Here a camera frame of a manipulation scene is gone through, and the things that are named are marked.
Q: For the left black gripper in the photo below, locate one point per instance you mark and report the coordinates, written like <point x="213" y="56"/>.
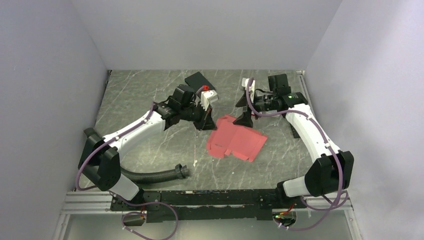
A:
<point x="207" y="124"/>

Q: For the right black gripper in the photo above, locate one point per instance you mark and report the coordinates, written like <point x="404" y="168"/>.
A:
<point x="245" y="119"/>

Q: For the red paper box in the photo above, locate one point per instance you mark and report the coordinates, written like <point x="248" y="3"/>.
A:
<point x="242" y="142"/>

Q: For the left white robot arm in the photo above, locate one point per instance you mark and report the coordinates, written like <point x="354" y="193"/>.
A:
<point x="101" y="157"/>

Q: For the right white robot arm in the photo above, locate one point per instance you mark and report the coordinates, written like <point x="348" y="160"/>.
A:
<point x="331" y="167"/>

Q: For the black flat box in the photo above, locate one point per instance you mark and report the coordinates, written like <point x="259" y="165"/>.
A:
<point x="199" y="81"/>

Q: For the black ridged tray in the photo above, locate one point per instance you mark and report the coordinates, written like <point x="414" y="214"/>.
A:
<point x="294" y="132"/>

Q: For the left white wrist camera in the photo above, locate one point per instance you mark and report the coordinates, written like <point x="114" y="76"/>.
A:
<point x="207" y="96"/>

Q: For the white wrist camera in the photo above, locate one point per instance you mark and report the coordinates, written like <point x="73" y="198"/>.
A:
<point x="249" y="86"/>
<point x="207" y="96"/>

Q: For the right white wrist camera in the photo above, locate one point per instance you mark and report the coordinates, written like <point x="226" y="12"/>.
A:
<point x="249" y="86"/>

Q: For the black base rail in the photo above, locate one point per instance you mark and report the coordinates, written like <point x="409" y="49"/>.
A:
<point x="166" y="205"/>

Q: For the aluminium frame rail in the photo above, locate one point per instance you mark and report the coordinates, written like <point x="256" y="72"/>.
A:
<point x="96" y="203"/>

